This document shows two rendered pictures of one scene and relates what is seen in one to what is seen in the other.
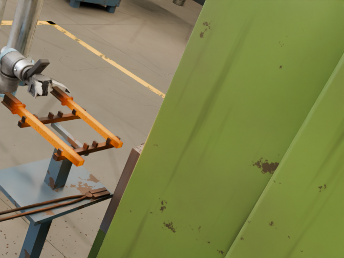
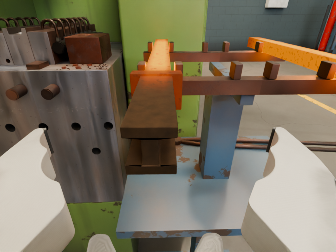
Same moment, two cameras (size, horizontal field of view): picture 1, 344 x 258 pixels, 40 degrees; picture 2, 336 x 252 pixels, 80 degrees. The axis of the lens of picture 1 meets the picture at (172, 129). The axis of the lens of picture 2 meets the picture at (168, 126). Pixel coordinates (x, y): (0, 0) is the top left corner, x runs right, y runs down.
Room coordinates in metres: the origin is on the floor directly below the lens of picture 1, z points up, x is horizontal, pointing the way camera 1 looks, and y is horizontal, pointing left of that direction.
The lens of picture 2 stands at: (1.82, 0.60, 1.03)
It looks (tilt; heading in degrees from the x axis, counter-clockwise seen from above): 29 degrees down; 240
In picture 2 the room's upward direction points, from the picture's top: straight up
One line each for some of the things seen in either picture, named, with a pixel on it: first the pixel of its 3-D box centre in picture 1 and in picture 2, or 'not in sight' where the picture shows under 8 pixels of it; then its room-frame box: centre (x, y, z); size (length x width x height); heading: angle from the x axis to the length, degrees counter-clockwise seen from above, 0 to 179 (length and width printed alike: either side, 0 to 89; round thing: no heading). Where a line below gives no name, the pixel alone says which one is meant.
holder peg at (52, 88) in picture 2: not in sight; (51, 92); (1.83, 0.07, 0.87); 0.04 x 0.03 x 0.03; 62
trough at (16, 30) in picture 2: not in sight; (54, 26); (1.77, -0.22, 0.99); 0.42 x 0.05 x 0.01; 62
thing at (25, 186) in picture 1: (53, 185); (212, 173); (1.54, 0.34, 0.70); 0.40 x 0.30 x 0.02; 151
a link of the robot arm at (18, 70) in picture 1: (25, 70); not in sight; (1.88, 0.70, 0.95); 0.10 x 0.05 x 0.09; 150
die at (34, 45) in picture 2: not in sight; (49, 38); (1.79, -0.23, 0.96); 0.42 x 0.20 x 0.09; 62
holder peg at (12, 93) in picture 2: not in sight; (17, 92); (1.90, 0.04, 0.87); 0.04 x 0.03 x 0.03; 62
